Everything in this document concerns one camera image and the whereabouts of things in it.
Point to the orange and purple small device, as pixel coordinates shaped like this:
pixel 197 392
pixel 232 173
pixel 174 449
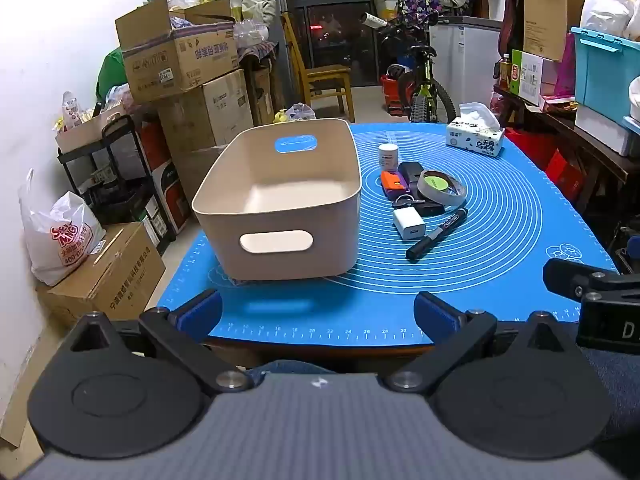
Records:
pixel 392 181

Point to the red and white appliance box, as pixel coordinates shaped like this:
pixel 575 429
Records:
pixel 167 185

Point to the black marker pen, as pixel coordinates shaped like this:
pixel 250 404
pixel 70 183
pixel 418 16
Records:
pixel 436 235

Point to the large white plastic bag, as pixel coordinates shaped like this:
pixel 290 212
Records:
pixel 612 0

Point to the blue silicone mat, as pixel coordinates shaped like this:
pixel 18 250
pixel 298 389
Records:
pixel 500 240

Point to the beige plastic storage bin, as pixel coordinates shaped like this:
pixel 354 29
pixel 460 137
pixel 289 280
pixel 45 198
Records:
pixel 300 200

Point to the green and white box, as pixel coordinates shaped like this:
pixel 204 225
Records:
pixel 530 77

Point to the metal key bunch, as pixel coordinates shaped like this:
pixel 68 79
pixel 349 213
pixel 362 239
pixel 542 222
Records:
pixel 402 202

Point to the dark wooden side table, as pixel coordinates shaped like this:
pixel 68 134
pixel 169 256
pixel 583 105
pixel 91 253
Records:
pixel 595 155

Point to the shallow cardboard tray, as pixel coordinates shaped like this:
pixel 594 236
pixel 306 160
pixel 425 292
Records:
pixel 90 130

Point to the white cabinet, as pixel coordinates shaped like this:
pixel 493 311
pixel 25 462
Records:
pixel 470 70

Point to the tall cardboard box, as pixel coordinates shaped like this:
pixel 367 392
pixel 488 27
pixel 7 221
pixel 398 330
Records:
pixel 550 10

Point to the red bucket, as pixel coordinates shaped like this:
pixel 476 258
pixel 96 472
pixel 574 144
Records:
pixel 392 92

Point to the white tape roll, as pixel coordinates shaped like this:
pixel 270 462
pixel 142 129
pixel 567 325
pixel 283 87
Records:
pixel 457 192

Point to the flat brown cardboard box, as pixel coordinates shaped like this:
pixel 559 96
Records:
pixel 115 275

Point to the white charger plug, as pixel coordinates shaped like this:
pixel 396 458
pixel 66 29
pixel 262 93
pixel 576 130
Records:
pixel 409 224

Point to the yellow detergent bottle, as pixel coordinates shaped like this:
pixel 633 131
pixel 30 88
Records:
pixel 280 117

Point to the green bag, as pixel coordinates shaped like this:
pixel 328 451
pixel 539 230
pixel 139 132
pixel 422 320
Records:
pixel 110 75

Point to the red gift boxes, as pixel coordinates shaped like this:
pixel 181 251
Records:
pixel 550 160

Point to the black key fob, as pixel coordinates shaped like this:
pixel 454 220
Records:
pixel 430 208

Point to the white plastic container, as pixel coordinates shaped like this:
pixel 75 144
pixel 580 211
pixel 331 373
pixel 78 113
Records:
pixel 602 130

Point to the black metal cart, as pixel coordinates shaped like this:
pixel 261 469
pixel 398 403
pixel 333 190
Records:
pixel 122 170

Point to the orange drink bottle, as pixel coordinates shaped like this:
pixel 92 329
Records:
pixel 505 72

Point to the person's blue jeans leg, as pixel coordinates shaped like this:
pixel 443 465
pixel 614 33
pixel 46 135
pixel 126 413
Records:
pixel 617 390

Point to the white plastic bag red print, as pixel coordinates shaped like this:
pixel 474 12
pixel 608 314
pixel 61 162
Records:
pixel 60 240

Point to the open cardboard box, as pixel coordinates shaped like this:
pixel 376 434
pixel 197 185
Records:
pixel 175 60

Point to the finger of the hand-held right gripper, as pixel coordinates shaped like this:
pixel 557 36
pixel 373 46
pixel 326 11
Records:
pixel 565 275

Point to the black and green bicycle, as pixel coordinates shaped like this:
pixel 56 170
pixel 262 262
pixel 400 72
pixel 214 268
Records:
pixel 425 90

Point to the white tissue pack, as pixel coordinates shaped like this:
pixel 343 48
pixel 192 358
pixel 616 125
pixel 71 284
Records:
pixel 475 137

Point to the small white jar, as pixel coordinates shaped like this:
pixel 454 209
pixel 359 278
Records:
pixel 388 157

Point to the large printed cardboard box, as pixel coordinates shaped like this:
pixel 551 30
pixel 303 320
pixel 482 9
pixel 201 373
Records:
pixel 210 110

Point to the green round lid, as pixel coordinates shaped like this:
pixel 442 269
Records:
pixel 436 180

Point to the teal plastic storage crate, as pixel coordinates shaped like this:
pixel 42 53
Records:
pixel 605 70

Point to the wooden chair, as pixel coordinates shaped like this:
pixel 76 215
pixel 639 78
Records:
pixel 320 77

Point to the clear blue plastic bag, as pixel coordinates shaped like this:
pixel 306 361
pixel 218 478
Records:
pixel 300 111

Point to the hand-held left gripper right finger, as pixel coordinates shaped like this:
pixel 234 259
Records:
pixel 437 316

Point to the small black case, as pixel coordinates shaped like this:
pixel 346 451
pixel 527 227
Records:
pixel 411 172

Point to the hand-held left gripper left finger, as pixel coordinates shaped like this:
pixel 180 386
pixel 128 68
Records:
pixel 200 315

